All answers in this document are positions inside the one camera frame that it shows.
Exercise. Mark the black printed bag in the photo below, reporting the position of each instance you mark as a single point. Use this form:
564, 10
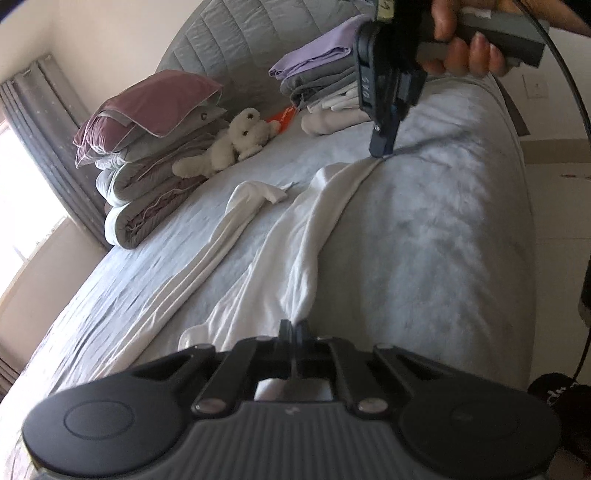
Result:
558, 415

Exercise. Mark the white pants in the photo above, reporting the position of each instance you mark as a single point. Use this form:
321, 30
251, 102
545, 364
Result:
295, 240

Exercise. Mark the person's right hand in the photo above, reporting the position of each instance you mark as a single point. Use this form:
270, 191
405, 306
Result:
480, 57

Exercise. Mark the mauve pillow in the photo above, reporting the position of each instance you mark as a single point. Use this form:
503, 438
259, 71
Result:
147, 106

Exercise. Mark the window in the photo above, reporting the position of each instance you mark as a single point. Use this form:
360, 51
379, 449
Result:
23, 194

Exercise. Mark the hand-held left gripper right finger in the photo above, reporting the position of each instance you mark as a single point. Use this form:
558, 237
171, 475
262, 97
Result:
301, 341

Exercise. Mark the white plush dog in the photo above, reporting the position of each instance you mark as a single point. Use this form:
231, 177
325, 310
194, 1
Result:
231, 143

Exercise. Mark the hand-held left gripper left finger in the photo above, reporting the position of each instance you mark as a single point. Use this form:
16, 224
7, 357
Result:
286, 341

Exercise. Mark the grey bed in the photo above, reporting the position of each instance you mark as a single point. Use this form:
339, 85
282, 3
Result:
438, 230

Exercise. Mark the rolled white garment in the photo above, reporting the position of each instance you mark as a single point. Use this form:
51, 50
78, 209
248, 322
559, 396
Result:
332, 122

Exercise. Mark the grey folded garment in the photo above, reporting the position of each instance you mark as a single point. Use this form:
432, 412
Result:
323, 83

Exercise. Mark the white wall socket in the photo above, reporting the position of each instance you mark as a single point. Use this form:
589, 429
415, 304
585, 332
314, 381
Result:
535, 86

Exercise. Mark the grey quilted headboard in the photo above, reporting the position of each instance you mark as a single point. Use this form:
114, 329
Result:
240, 37

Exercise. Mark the grey curtain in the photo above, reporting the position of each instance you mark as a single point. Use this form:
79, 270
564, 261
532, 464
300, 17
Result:
55, 138

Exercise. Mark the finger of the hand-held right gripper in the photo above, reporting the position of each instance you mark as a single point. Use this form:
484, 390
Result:
382, 143

